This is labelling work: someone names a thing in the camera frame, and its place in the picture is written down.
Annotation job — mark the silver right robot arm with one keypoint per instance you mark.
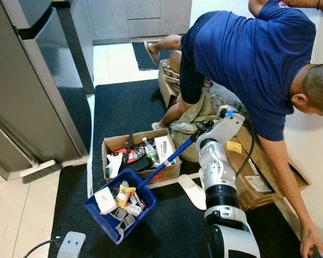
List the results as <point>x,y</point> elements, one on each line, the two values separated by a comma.
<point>223,188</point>

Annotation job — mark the black floor mat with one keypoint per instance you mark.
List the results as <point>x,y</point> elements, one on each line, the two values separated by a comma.
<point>124,107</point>
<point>177,231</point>

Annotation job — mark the olive green sack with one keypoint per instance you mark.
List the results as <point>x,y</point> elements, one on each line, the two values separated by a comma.
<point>194,121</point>

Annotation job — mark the white product box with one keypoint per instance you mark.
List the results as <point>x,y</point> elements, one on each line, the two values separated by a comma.
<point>164,149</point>

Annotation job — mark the clear bottle green label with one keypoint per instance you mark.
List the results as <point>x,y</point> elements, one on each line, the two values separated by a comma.
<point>149,150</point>

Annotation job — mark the cardboard box of cardboard scraps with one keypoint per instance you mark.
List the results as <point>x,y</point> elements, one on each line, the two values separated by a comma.
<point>169,80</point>

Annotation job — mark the large labelled cardboard box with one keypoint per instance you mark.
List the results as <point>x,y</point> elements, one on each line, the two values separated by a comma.
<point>242,193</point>

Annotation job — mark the thin black tool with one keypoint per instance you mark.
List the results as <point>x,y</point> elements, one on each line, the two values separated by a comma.
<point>128,145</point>

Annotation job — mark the red packet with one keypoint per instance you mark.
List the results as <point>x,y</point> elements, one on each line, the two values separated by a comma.
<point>121,152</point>

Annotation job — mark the person in navy shirt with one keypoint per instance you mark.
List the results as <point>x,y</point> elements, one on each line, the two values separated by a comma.
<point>247,54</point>

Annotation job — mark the open cardboard box red print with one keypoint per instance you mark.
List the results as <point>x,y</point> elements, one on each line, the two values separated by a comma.
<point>110,145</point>

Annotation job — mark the black kitchen mat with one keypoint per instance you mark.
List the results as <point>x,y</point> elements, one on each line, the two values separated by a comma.
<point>142,56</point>

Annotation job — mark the white green pouch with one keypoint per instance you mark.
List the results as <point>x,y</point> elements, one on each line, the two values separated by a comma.
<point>114,164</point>

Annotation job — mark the yellow snack wrapper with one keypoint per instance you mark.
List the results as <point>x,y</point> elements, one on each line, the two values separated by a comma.
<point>125,193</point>

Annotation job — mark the white tube with coloured print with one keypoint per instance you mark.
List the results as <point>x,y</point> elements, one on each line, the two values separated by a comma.
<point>132,208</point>

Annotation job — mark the long white strip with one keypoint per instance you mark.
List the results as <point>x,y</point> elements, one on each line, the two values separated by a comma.
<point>89,150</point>

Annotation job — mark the grey plastic clip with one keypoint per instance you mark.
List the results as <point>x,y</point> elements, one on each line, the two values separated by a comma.
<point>127,228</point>
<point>121,216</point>

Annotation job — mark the small white box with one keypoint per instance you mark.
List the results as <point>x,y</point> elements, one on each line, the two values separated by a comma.
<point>106,200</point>

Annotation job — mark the grey kitchen cabinets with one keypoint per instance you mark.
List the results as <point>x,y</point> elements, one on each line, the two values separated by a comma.
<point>145,19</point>

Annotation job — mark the stainless steel refrigerator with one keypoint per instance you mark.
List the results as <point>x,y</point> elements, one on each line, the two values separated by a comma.
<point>32,80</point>

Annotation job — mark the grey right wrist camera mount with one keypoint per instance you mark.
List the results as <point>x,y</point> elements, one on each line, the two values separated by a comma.
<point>229,126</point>

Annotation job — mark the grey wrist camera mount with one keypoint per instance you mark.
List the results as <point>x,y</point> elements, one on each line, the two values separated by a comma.
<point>71,244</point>
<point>229,126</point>

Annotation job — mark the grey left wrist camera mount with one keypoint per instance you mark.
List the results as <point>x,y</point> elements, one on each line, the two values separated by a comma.
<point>71,244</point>

